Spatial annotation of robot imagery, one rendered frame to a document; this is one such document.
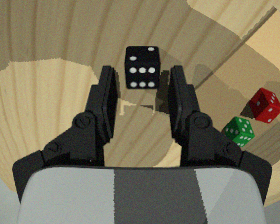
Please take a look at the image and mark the dark green die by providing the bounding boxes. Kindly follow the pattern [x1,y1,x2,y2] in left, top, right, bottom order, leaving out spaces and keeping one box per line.
[224,116,255,147]

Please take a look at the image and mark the red die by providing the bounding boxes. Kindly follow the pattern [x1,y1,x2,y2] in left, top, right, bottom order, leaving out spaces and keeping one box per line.
[249,88,280,124]

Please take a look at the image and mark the black die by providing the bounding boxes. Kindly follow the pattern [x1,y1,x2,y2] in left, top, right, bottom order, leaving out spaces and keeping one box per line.
[124,46,161,89]

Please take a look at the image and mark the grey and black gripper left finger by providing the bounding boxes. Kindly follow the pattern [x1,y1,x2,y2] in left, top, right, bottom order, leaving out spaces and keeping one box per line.
[12,65,118,203]

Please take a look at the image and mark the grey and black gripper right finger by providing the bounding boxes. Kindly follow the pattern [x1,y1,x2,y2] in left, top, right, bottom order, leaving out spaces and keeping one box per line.
[168,65,272,206]

